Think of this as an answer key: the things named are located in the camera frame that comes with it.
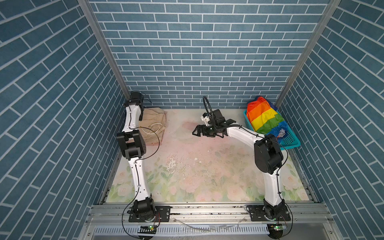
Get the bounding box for teal plastic laundry basket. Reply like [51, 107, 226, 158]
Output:
[243, 110, 301, 150]

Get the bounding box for aluminium front rail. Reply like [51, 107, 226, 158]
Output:
[80, 202, 342, 240]

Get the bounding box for left controller board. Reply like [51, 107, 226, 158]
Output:
[138, 226, 157, 240]

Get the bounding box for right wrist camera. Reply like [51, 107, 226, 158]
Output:
[201, 109, 226, 126]

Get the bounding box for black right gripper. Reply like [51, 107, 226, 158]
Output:
[191, 124, 218, 138]

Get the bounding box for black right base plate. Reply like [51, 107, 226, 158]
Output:
[246, 205, 292, 222]

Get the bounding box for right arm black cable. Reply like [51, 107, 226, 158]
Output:
[202, 95, 214, 119]

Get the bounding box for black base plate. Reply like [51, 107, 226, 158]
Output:
[127, 206, 171, 223]
[246, 205, 292, 222]

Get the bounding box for aluminium right corner post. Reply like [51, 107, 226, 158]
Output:
[274, 0, 341, 108]

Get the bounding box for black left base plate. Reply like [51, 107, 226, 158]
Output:
[127, 206, 171, 223]

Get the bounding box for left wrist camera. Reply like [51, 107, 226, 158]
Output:
[130, 91, 144, 102]

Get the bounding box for aluminium left corner post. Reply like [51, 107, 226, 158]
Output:
[78, 0, 130, 101]

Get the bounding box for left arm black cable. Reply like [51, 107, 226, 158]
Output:
[134, 125, 162, 163]

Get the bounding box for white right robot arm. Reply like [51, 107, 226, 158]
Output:
[192, 120, 285, 219]

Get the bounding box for red shorts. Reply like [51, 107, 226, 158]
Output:
[246, 97, 289, 139]

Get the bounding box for aluminium corner post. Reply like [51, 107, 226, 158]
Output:
[274, 0, 341, 108]
[78, 0, 130, 101]

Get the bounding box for beige shorts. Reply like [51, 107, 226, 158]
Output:
[139, 108, 167, 146]

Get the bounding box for right controller board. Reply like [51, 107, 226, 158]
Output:
[267, 224, 284, 240]

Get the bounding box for controller board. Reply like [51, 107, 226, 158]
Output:
[138, 226, 157, 240]
[267, 224, 284, 240]

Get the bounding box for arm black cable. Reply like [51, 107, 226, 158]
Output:
[202, 95, 214, 119]
[134, 125, 162, 163]

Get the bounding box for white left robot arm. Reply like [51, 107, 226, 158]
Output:
[117, 100, 156, 216]

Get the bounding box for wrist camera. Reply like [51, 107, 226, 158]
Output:
[130, 91, 144, 102]
[201, 109, 226, 126]

